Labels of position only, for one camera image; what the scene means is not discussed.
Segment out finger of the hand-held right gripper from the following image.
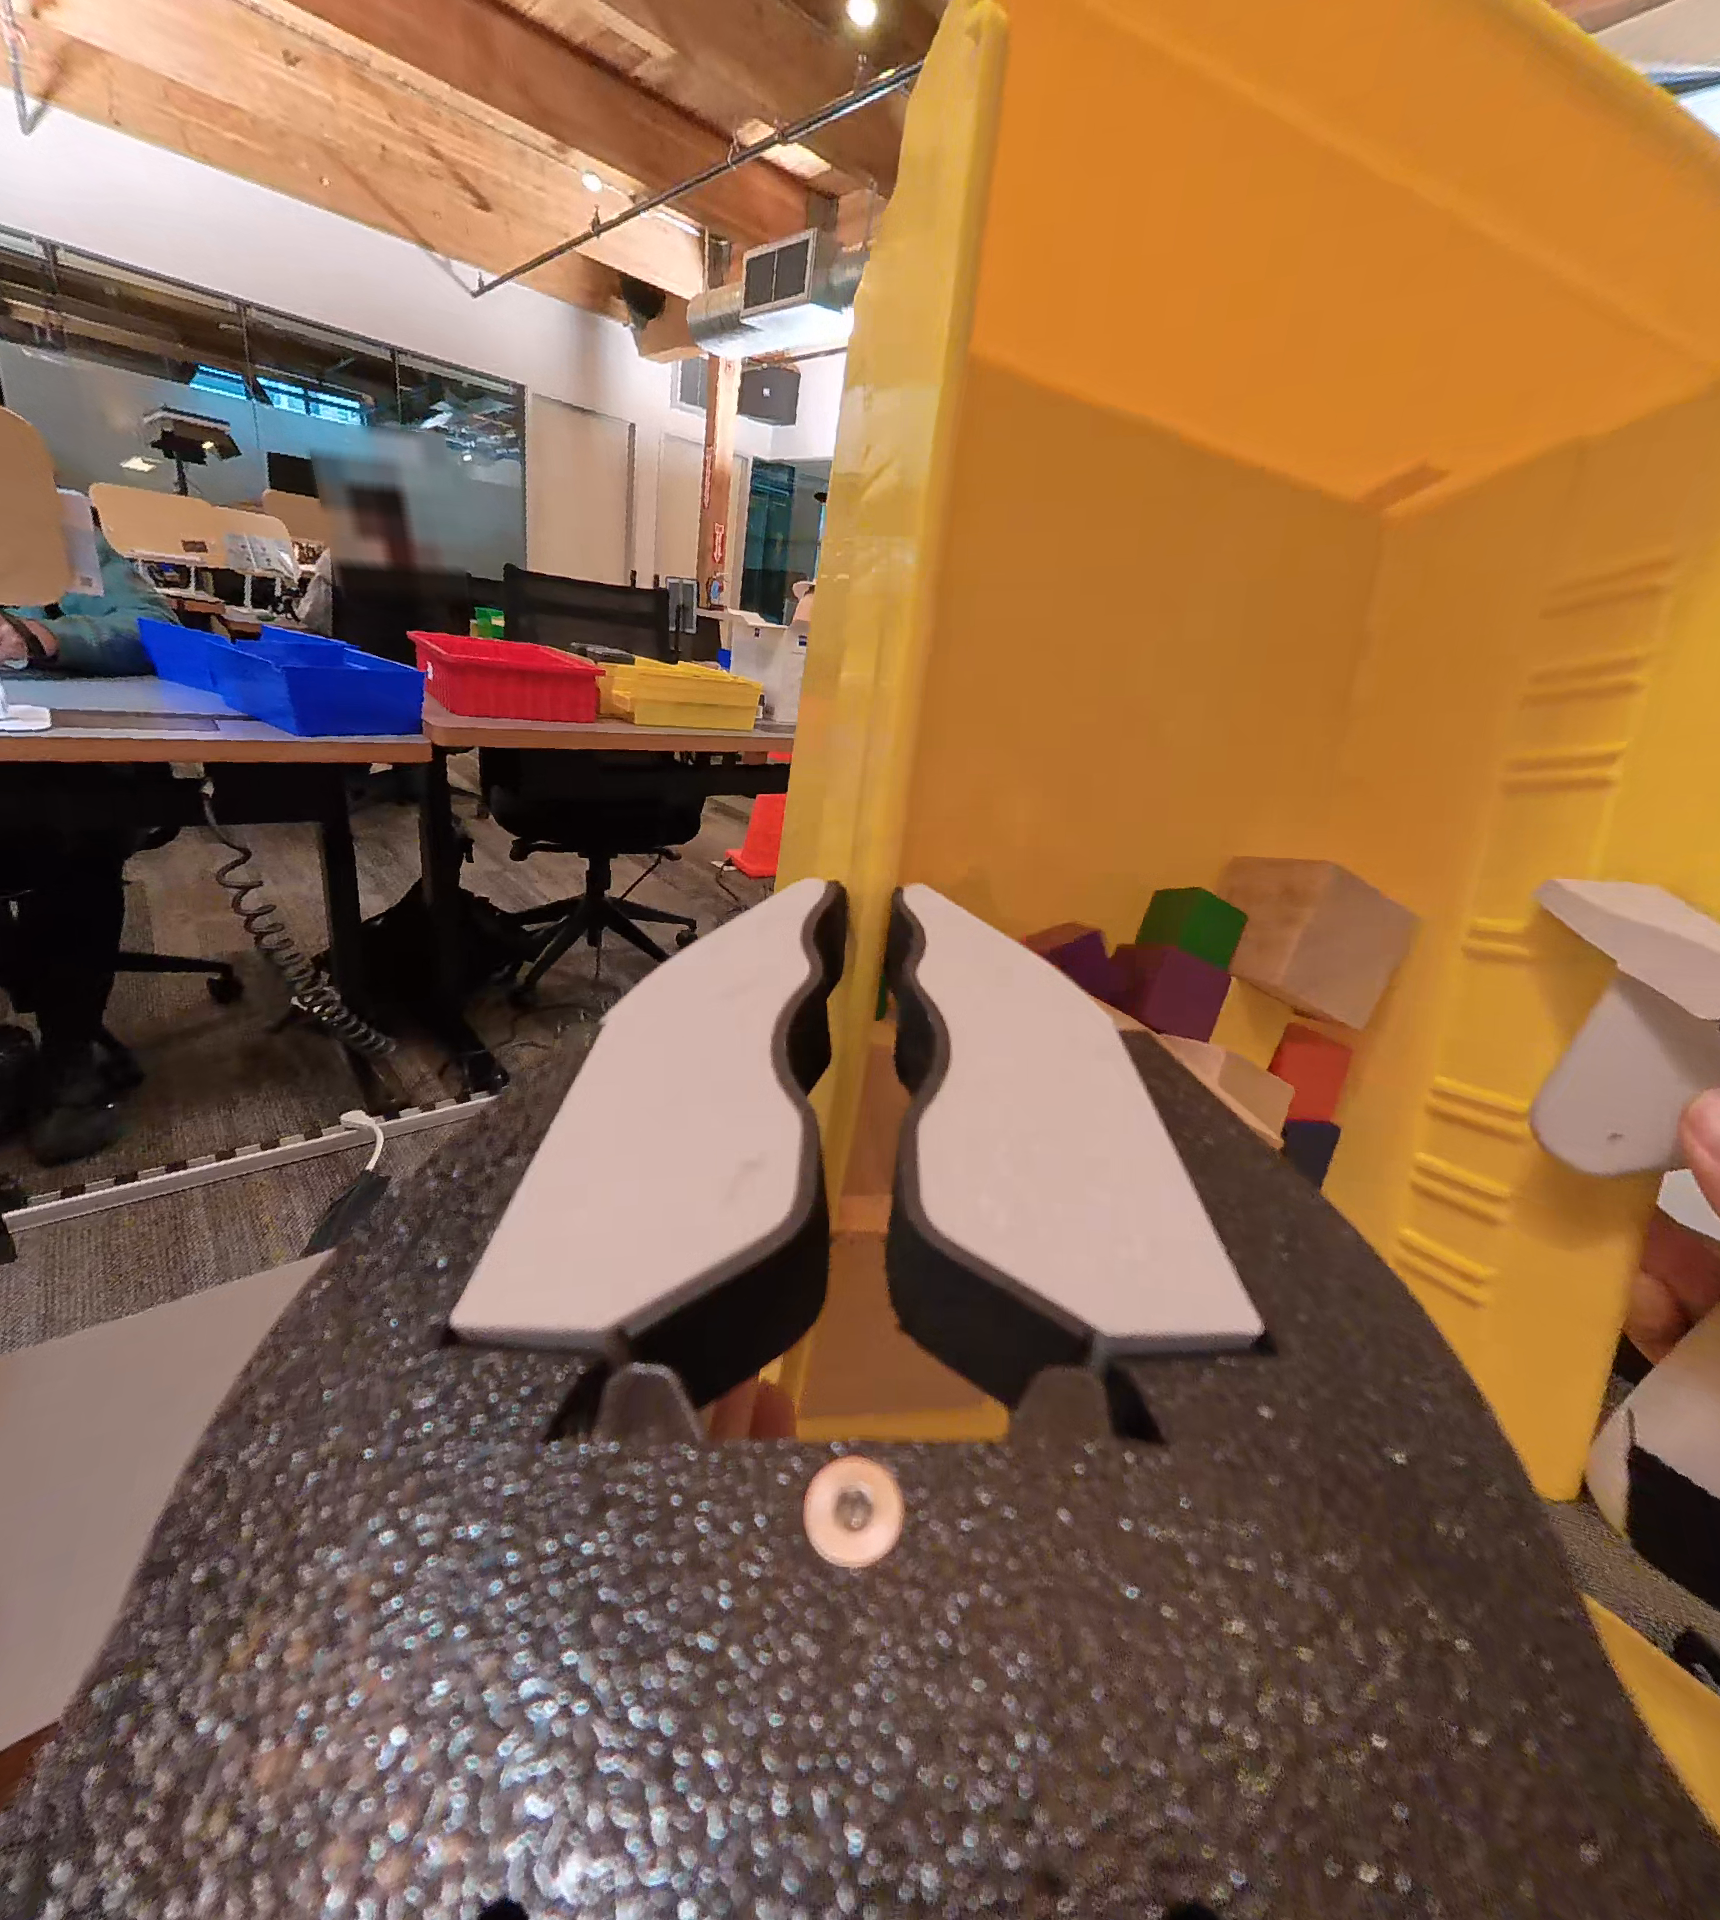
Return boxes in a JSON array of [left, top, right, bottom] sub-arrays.
[[1528, 875, 1720, 1181]]

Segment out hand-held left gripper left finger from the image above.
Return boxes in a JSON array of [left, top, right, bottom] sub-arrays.
[[447, 875, 846, 1406]]

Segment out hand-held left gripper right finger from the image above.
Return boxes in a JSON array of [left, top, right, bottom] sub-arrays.
[[880, 882, 1267, 1409]]

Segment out pile of coloured wooden cubes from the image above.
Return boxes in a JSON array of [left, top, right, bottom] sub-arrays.
[[1024, 854, 1420, 1188]]

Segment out black office chair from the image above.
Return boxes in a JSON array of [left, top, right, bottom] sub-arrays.
[[477, 563, 745, 998]]

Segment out wooden desk with black legs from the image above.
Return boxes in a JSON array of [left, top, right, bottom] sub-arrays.
[[0, 671, 509, 1091], [415, 699, 800, 1054]]

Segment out stack of yellow plastic bins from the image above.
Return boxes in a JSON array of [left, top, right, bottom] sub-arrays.
[[595, 658, 771, 736]]

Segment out red plastic bin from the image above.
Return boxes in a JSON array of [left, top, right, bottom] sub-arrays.
[[407, 628, 610, 728]]

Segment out large blue plastic bin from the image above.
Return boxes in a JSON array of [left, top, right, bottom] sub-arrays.
[[207, 639, 428, 738]]

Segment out small blue plastic bin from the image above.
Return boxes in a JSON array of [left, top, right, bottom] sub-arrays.
[[136, 617, 263, 693]]

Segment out grey floor cable tray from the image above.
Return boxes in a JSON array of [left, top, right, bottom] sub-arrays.
[[0, 1095, 506, 1280]]

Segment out black coiled cable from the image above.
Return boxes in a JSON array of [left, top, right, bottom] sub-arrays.
[[207, 792, 398, 1062]]

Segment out metal ventilation duct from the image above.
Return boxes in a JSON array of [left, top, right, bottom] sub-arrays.
[[686, 226, 880, 360]]

